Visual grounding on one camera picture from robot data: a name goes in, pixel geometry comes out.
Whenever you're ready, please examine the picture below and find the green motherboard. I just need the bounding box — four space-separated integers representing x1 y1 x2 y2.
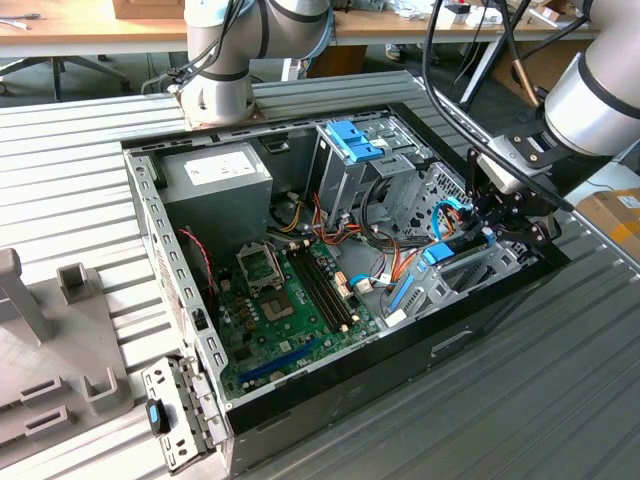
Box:
212 234 384 401

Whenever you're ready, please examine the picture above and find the white side table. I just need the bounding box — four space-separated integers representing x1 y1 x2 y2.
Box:
569 160 640 209

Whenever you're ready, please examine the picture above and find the black RAM slot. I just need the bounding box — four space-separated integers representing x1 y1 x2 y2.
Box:
301 248 348 327
294 249 341 330
288 251 335 332
307 246 354 325

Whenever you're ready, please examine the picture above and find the blue plastic drive latch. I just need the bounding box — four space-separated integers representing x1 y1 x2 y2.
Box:
323 121 387 164

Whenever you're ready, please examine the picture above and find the orange red power wire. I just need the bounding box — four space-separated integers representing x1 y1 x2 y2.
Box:
392 204 474 286

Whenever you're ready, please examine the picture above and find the grey metal drive cage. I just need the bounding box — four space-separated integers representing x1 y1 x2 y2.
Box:
303 118 429 244

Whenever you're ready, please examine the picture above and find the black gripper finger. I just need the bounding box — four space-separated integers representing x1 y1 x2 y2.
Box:
467 192 526 229
487 212 551 246

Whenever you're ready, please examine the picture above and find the blue SATA wire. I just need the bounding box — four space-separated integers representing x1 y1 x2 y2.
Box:
348 196 474 292

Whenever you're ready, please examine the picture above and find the square brown base plate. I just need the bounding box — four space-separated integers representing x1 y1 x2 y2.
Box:
171 84 267 134

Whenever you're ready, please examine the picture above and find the black tripod stand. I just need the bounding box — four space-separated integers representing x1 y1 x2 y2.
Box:
457 0 534 114

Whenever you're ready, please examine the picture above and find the square dark chipset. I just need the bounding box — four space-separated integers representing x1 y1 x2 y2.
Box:
259 292 296 324

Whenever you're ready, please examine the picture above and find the red orange wire bundle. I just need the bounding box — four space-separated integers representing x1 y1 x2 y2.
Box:
310 192 364 247

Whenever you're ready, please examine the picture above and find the grey slot bracket plate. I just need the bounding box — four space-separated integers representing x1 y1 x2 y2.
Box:
141 352 231 474

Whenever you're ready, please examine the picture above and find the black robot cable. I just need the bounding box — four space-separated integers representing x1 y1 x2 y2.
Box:
421 0 576 212

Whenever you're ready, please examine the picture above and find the CPU socket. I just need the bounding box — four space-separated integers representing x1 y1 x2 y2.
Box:
234 241 281 294

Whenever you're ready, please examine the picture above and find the grey metal disk bay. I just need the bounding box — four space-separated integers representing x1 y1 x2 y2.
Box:
377 219 544 326

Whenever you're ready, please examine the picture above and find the small brown cardboard box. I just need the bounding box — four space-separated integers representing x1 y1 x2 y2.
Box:
112 0 187 20

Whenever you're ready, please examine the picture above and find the black cable bundle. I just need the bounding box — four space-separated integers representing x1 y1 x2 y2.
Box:
359 177 401 246

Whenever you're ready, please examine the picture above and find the labelled cardboard box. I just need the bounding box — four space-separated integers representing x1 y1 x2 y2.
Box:
577 187 640 261

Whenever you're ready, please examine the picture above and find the yellow black wire bundle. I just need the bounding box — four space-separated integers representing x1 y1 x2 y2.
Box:
269 192 304 234

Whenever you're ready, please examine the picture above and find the blue black latch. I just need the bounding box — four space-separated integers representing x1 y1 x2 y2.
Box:
144 397 174 436

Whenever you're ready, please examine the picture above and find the light wooden desk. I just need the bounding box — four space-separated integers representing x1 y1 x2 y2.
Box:
332 7 601 51
0 0 189 59

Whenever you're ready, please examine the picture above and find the black PC case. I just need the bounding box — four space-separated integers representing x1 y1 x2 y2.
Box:
119 102 574 476

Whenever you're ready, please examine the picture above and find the hard disk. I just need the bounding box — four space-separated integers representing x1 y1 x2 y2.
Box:
387 227 499 316

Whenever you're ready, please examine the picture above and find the blue expansion slot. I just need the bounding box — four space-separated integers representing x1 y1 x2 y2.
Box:
238 337 319 386

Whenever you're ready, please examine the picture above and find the red black twisted wire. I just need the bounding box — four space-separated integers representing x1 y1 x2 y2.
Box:
178 227 221 296

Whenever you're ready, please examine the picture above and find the grey power supply unit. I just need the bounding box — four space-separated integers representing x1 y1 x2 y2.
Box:
154 143 275 254

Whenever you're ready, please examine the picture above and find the grey parts rack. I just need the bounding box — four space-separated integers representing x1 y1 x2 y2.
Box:
0 247 139 449

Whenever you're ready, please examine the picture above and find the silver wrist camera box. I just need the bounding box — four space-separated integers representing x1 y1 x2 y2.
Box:
474 134 537 195

